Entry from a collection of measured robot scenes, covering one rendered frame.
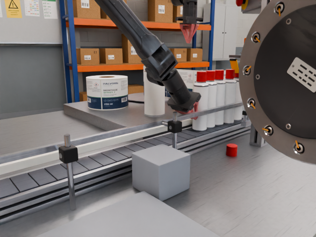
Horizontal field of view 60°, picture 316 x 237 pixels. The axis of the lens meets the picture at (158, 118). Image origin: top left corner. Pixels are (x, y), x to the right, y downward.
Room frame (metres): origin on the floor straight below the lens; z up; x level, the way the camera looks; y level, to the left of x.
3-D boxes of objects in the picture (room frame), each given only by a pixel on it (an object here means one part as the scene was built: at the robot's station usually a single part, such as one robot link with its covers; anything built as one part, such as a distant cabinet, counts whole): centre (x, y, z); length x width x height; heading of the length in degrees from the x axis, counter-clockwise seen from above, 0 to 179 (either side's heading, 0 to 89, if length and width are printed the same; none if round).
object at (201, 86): (0.93, -0.15, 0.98); 0.05 x 0.05 x 0.20
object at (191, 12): (1.16, -0.13, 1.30); 0.10 x 0.07 x 0.07; 132
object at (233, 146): (0.82, -0.24, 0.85); 0.03 x 0.03 x 0.03
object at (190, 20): (1.16, -0.12, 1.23); 0.07 x 0.07 x 0.09; 42
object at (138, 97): (1.56, 0.04, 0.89); 0.31 x 0.31 x 0.01
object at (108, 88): (1.35, 0.25, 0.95); 0.20 x 0.20 x 0.14
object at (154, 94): (1.16, 0.01, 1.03); 0.09 x 0.09 x 0.30
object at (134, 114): (1.42, -0.03, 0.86); 0.80 x 0.67 x 0.05; 131
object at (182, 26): (1.17, -0.13, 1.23); 0.07 x 0.07 x 0.09; 42
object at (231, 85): (1.03, -0.27, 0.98); 0.05 x 0.05 x 0.20
